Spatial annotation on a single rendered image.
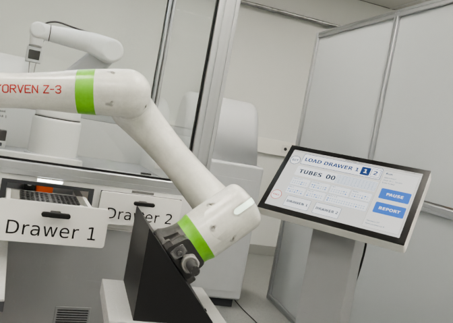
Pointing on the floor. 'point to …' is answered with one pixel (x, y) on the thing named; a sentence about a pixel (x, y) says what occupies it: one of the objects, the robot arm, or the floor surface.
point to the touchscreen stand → (329, 278)
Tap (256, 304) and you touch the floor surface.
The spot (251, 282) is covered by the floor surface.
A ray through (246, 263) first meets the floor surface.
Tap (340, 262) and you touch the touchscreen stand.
